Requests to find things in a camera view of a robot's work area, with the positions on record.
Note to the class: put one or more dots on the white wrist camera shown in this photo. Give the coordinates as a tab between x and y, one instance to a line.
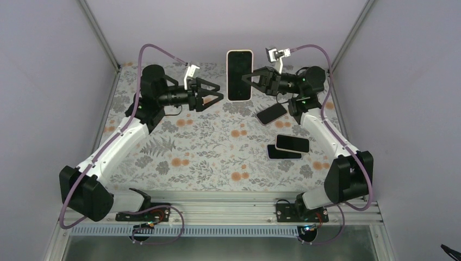
275	56
190	72

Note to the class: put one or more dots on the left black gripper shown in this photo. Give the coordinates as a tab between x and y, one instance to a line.
195	103

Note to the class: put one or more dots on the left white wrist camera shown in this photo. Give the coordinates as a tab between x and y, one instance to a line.
190	72

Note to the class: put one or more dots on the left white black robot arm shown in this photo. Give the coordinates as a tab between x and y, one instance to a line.
84	187

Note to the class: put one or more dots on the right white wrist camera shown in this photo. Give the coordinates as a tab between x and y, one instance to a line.
275	56

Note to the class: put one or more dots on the black object bottom corner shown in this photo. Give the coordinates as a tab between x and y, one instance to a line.
455	255

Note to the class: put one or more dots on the slotted grey cable duct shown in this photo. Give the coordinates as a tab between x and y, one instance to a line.
188	231

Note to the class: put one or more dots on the aluminium corner post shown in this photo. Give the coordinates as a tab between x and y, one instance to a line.
352	33
98	33

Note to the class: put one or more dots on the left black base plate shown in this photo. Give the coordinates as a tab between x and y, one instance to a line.
155	212

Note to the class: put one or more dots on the right aluminium corner post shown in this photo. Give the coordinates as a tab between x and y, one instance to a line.
352	33

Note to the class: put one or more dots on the left aluminium corner post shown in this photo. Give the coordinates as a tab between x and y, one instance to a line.
98	33

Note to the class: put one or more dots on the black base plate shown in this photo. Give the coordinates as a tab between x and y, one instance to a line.
155	212
291	213

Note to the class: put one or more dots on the floral table mat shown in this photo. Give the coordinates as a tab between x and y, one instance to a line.
223	148

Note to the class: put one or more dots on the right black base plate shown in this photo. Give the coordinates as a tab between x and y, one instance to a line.
291	213

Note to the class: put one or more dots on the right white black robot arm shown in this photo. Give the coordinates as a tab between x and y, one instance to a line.
350	173

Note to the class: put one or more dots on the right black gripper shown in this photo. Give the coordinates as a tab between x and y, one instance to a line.
268	81

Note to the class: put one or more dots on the aluminium rail frame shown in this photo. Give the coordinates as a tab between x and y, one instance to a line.
348	235

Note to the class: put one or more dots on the phone in beige case top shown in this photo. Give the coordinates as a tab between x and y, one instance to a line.
292	144

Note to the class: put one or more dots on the phone in grey case bottom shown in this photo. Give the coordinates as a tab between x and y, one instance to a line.
275	154

